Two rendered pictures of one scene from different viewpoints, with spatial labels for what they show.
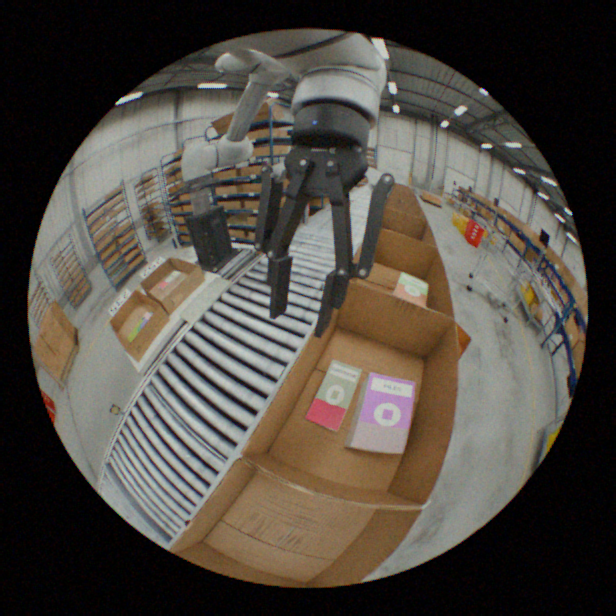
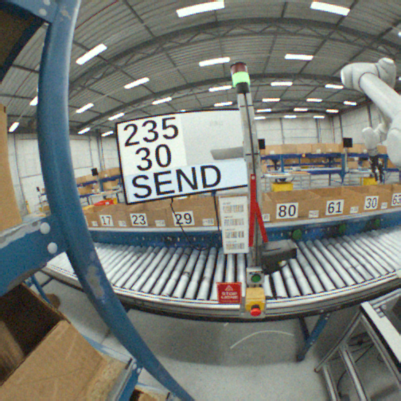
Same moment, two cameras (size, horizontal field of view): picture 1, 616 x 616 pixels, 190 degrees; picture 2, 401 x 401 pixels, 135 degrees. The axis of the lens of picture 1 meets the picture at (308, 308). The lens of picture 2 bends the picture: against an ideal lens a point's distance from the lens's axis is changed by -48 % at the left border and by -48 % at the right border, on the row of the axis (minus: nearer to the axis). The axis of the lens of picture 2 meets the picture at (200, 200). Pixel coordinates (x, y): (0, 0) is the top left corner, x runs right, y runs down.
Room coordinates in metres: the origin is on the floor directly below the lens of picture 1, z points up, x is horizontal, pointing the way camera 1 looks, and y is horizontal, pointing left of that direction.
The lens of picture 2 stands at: (1.73, 0.44, 1.36)
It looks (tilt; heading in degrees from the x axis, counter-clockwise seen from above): 14 degrees down; 257
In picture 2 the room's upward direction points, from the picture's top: 7 degrees counter-clockwise
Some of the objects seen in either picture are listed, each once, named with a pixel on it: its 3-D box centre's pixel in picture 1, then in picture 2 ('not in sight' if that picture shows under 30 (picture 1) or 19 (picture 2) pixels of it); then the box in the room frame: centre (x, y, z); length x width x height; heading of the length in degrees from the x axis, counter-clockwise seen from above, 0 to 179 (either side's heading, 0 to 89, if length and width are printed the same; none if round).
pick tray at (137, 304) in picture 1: (134, 321); not in sight; (0.38, 0.88, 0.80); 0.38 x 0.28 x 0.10; 69
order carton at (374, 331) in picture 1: (372, 396); (365, 197); (0.09, -0.12, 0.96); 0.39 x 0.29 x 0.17; 154
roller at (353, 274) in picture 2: (300, 271); (340, 258); (0.80, 0.04, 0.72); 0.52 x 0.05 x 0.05; 64
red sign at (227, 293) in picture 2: not in sight; (236, 293); (1.53, 0.02, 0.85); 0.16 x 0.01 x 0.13; 154
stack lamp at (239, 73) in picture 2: not in sight; (240, 75); (1.46, 0.02, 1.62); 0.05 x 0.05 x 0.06
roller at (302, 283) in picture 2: (323, 245); (294, 266); (1.09, -0.10, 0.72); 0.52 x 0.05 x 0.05; 64
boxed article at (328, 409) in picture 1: (335, 394); not in sight; (0.12, -0.06, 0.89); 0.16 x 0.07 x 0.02; 155
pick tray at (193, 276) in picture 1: (169, 281); not in sight; (0.67, 0.78, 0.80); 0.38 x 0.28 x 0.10; 65
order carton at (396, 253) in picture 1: (398, 280); (332, 200); (0.44, -0.29, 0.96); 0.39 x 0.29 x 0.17; 154
